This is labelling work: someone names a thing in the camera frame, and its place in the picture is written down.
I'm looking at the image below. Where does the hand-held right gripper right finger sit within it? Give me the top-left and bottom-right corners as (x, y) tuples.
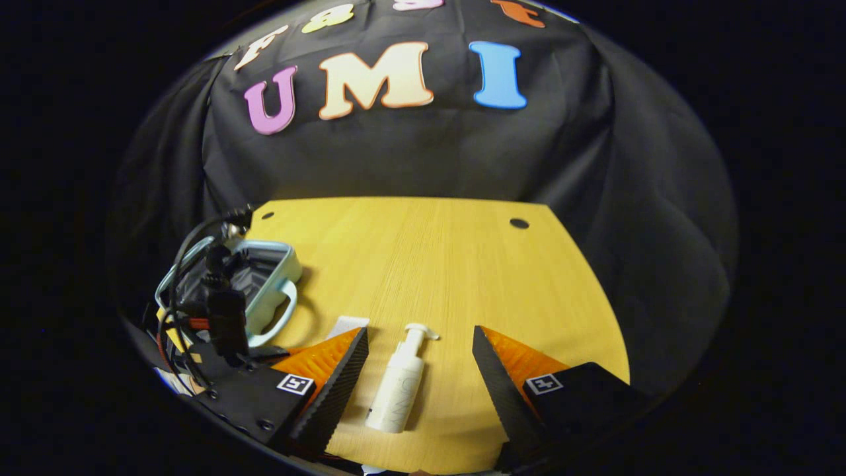
(471, 325), (654, 471)

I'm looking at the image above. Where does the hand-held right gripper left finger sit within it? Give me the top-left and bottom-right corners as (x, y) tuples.
(197, 327), (370, 461)

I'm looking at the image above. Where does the white pump bottle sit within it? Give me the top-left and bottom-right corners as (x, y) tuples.
(365, 322), (441, 435)

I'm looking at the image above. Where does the white skin care tube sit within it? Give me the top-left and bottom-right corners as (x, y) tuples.
(327, 315), (371, 342)

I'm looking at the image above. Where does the light blue suitcase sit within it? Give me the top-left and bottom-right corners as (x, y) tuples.
(154, 237), (305, 349)

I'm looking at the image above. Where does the black backdrop cloth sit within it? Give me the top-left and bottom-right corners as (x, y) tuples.
(109, 0), (740, 397)

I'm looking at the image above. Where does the black cable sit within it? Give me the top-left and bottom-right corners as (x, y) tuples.
(165, 206), (256, 391)

